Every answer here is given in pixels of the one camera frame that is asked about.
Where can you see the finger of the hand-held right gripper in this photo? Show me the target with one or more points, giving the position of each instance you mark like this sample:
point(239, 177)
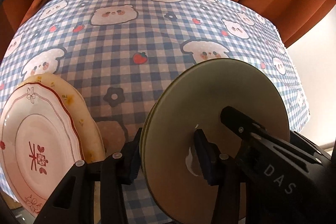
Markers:
point(236, 120)
point(307, 142)

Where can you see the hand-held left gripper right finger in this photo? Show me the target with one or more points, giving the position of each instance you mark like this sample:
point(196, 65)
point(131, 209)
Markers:
point(207, 161)

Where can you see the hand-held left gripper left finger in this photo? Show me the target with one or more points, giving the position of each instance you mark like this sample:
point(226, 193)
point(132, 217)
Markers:
point(132, 161)

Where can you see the cream scalloped floral plate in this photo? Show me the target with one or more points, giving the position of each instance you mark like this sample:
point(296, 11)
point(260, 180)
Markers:
point(63, 90)

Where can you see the red rimmed scalloped plate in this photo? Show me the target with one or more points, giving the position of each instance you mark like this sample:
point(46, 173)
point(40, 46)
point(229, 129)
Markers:
point(34, 124)

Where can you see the blue checked cartoon tablecloth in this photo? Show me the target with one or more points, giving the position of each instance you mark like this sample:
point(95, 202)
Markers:
point(131, 43)

